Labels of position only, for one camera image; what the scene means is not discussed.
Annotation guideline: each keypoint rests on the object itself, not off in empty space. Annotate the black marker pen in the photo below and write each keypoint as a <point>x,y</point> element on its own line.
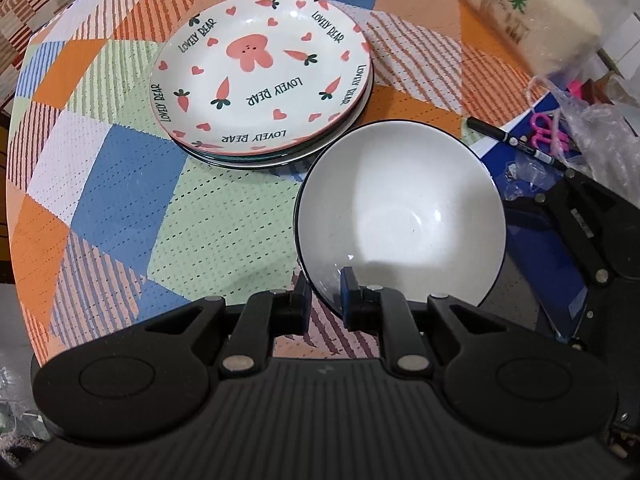
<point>500,132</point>

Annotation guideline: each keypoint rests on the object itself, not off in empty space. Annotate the pink scissors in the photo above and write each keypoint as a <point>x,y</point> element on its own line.
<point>542,135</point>

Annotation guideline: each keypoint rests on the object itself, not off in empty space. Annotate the striped counter cloth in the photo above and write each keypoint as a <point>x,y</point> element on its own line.
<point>20,10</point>

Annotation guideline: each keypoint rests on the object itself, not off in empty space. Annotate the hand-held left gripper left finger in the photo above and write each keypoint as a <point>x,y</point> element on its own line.
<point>301,307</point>

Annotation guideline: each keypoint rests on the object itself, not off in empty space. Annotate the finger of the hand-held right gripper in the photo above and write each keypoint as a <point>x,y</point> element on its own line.
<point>570,237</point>
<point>595,192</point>

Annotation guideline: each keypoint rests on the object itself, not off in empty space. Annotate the white bowl black rim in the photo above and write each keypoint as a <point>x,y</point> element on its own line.
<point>400,210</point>

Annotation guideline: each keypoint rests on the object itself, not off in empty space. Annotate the white plate pink bunny print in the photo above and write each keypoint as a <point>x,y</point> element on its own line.
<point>250,25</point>

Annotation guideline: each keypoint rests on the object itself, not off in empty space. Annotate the pink box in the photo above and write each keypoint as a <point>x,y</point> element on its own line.
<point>575,87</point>

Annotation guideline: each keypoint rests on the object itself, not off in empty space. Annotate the large clear plastic bag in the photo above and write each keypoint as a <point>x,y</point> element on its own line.
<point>600,130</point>

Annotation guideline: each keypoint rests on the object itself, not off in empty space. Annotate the patchwork tablecloth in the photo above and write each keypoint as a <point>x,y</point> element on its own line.
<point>125,185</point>

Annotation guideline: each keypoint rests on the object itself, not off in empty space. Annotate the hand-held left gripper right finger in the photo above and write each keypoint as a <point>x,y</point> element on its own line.
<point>350,302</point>

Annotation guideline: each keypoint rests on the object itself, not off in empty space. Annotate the small clear plastic bag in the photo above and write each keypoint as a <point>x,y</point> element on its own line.
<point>522,172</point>

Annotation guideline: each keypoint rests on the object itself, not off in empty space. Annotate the clear bag of rice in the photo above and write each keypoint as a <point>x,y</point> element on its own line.
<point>525,20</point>

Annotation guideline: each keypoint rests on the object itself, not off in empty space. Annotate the blue board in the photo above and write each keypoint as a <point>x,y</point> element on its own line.
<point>530,260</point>

